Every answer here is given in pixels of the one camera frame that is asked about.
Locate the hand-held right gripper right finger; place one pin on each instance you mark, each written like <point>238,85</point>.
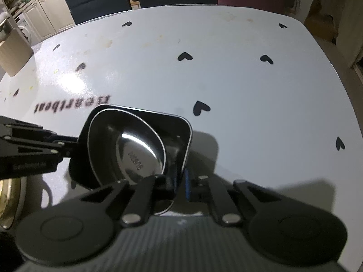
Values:
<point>187,185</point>

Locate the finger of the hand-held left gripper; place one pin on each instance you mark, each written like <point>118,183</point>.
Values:
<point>68,146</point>

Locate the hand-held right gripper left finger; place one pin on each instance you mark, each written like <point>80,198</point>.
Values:
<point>167,187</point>

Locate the square steel tray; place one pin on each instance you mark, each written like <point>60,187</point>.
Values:
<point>175,136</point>
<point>163,207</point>

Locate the brown cardboard box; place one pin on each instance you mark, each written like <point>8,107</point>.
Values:
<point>14,53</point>

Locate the white washing machine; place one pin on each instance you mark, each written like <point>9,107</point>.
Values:
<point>24,29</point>

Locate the white kitchen cabinet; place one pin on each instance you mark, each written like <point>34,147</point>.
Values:
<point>48,11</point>

